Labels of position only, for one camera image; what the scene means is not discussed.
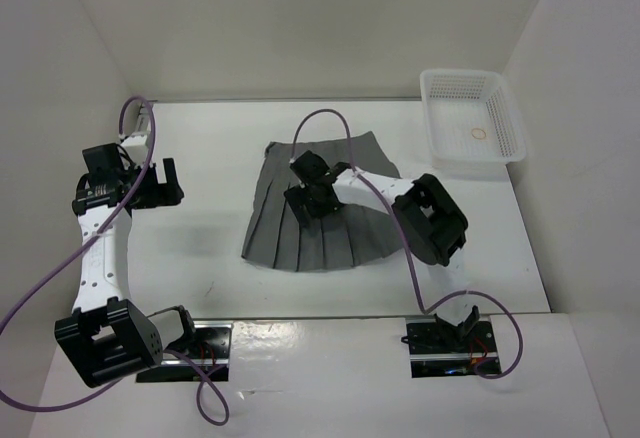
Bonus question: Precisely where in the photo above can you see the grey pleated skirt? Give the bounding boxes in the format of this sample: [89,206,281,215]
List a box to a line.
[241,139,401,272]

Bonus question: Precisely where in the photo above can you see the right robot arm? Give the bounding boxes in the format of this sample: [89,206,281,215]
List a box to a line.
[284,151,479,351]

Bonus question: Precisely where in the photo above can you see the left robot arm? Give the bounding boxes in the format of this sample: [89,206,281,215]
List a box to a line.
[54,134,199,388]

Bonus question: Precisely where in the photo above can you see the orange rubber band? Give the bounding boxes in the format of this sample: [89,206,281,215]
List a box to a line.
[471,128,487,140]

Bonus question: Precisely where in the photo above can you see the white plastic basket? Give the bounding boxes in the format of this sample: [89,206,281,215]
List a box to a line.
[419,68,527,166]

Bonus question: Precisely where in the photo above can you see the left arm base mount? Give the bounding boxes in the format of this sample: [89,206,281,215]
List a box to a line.
[135,320,233,384]

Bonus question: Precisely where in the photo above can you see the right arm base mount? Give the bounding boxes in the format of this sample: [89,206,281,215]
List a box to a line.
[400,319,502,378]

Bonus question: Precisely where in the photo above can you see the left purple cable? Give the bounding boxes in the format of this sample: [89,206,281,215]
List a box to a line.
[0,96,230,425]

